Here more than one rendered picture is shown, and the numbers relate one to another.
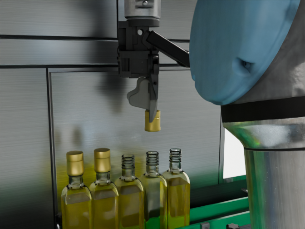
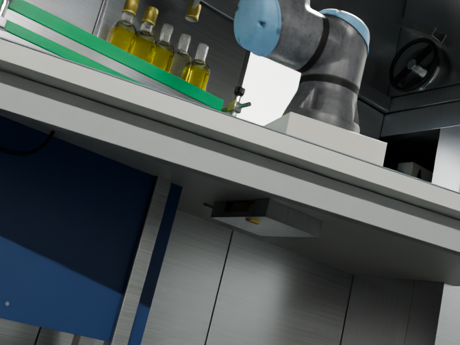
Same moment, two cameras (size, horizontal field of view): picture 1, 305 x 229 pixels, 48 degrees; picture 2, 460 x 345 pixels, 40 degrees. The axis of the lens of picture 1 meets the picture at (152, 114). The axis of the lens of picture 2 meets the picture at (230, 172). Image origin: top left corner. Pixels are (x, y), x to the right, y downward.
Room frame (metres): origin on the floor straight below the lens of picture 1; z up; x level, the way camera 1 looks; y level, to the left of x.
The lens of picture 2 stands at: (-0.87, 0.03, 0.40)
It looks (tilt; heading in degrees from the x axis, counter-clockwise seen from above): 14 degrees up; 352
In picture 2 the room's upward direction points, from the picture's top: 14 degrees clockwise
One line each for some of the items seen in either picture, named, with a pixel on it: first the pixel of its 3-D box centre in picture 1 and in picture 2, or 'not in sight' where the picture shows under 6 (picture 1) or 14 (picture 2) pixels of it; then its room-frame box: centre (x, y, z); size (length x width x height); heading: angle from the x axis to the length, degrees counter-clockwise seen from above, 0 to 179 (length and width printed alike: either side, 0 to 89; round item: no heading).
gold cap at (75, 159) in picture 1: (75, 162); (131, 7); (0.67, 0.16, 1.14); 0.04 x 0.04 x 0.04
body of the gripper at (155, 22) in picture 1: (139, 50); not in sight; (0.73, 0.03, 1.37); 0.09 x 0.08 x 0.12; 98
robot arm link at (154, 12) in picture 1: (142, 10); not in sight; (0.73, 0.02, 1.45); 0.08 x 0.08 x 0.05
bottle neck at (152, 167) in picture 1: (152, 162); (184, 44); (0.74, 0.00, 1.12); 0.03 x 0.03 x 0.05
